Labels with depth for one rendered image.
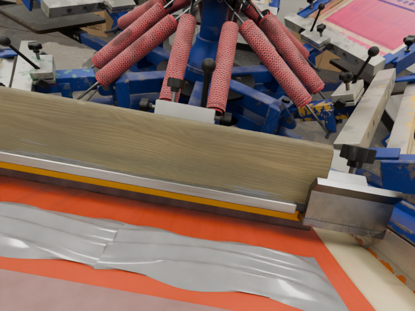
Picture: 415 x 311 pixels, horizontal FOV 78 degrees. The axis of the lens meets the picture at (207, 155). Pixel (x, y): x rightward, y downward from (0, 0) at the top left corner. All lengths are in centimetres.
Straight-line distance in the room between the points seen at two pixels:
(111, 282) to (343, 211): 22
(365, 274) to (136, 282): 20
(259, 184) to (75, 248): 18
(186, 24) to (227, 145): 57
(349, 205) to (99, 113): 27
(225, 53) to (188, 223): 55
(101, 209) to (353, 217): 26
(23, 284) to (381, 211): 30
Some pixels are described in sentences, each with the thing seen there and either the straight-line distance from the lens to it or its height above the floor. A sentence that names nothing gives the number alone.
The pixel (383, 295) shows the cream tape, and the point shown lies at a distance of 27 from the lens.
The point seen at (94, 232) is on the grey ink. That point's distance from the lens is 24.
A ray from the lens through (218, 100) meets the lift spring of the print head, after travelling 66.
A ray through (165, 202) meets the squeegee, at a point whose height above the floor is 122.
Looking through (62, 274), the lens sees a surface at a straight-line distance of 21.
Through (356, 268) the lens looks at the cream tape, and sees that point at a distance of 29.
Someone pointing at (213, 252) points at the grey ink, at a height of 126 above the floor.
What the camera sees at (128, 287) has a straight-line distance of 19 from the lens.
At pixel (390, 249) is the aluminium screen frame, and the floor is 124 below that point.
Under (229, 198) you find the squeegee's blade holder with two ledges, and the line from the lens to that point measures 27.
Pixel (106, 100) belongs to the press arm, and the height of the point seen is 93.
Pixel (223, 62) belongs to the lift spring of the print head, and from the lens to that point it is 72.
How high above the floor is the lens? 145
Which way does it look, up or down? 42 degrees down
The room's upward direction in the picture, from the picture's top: 10 degrees clockwise
